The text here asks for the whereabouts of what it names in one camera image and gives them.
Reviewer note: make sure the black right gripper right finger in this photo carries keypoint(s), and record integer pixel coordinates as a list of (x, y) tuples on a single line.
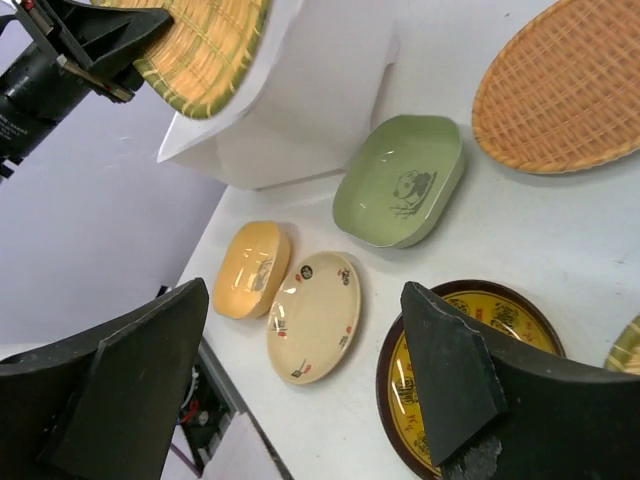
[(495, 407)]

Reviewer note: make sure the green square panda dish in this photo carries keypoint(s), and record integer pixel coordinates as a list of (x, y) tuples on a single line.
[(400, 181)]

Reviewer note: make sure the yellow square panda dish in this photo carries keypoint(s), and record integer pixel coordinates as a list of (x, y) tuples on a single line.
[(252, 270)]

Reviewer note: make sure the yellow ornate round plate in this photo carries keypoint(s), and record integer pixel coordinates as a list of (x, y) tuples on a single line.
[(492, 304)]

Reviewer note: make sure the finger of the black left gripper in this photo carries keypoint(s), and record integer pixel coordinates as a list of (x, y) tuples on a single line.
[(115, 25), (119, 83)]

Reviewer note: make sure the beige round patterned plate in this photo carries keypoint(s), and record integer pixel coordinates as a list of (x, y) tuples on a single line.
[(314, 317)]

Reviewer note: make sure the white plastic bin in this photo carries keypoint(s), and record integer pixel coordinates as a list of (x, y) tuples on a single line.
[(307, 102)]

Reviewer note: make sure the round orange woven plate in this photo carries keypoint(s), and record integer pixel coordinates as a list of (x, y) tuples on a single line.
[(563, 94)]

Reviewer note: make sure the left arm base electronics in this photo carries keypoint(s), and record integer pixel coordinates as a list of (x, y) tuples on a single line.
[(207, 408)]

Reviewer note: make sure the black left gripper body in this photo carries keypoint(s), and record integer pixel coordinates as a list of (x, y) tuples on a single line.
[(48, 79)]

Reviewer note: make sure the square green-rimmed bamboo tray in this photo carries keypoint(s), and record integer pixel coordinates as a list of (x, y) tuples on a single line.
[(200, 63)]

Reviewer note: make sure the round green-rimmed bamboo plate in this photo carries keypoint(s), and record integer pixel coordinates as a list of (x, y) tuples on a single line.
[(624, 353)]

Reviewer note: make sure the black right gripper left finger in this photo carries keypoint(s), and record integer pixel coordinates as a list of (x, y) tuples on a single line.
[(103, 404)]

